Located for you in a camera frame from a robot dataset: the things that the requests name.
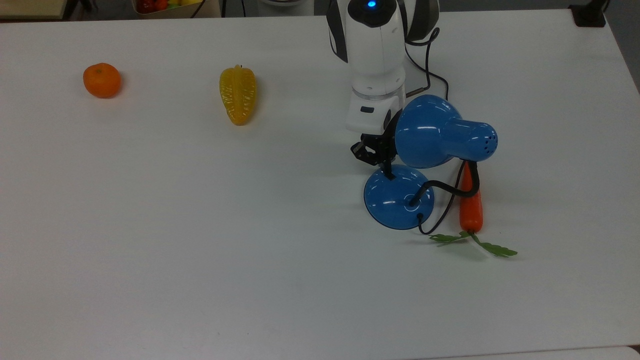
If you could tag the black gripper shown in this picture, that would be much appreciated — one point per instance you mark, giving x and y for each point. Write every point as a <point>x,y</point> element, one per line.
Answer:
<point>385,137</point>

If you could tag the blue desk lamp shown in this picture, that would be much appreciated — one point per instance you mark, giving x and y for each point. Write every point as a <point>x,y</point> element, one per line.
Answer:
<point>430,132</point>

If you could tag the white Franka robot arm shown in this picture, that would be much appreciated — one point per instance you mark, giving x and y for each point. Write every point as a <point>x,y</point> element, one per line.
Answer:
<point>376,60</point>

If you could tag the orange toy carrot with leaves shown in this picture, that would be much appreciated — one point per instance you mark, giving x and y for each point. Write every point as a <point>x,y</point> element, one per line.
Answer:
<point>471,215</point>

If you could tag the yellow toy starfruit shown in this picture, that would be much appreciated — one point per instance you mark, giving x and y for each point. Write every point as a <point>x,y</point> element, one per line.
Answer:
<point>238,95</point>

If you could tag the black clamp block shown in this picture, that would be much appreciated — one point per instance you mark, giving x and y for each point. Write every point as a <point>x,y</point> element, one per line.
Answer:
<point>590,14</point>

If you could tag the cardboard box with toy fruit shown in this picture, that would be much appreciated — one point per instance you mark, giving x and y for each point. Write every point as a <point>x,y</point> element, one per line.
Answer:
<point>175,7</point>

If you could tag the orange toy mandarin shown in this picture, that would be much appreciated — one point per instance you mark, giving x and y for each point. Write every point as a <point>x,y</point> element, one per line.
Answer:
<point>102,80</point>

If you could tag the wooden board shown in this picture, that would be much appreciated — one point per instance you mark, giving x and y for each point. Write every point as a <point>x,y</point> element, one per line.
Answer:
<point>30,8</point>

